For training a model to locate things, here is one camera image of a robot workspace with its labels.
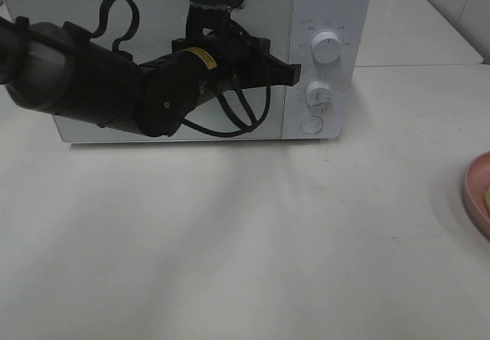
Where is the white timer knob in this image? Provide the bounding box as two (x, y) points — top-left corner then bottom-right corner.
(305, 80), (333, 108)

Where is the pink round plate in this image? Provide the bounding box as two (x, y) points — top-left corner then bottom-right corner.
(462, 152), (489, 240)

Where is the toast sandwich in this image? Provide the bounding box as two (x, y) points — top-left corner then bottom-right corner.
(483, 188), (490, 217)

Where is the white microwave door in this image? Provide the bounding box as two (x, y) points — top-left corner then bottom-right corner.
(5, 0), (292, 143)

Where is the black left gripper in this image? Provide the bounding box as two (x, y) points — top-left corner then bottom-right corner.
(171, 6), (302, 89)

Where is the white microwave oven body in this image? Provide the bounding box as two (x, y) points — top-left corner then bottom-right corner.
(4, 0), (369, 139)

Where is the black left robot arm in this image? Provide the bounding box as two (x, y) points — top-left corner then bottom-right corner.
(1, 10), (301, 138)

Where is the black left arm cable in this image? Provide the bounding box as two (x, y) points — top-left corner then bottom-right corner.
(90, 0), (273, 138)

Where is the upper white power knob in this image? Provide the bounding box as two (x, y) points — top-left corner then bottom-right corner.
(311, 28), (342, 64)

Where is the round white door button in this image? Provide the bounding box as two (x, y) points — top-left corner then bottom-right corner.
(300, 116), (323, 135)

